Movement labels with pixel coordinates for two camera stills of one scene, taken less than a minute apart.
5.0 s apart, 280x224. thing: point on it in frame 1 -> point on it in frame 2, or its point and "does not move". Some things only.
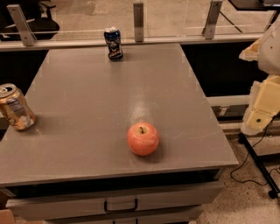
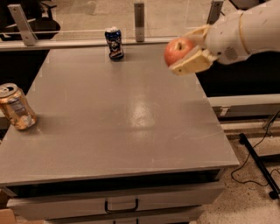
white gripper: [271, 52] -> [224, 39]
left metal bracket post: [24, 27] does not move
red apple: [143, 138] -> [176, 49]
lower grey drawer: [182, 216] does not move
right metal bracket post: [212, 20] does not move
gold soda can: [15, 107] does not move
